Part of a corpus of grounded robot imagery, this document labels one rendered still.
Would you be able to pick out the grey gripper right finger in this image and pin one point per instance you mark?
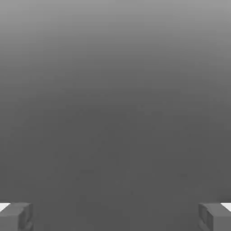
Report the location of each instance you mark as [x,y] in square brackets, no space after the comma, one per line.
[218,216]

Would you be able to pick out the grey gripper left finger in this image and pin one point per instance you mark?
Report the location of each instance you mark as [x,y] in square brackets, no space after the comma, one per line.
[12,216]

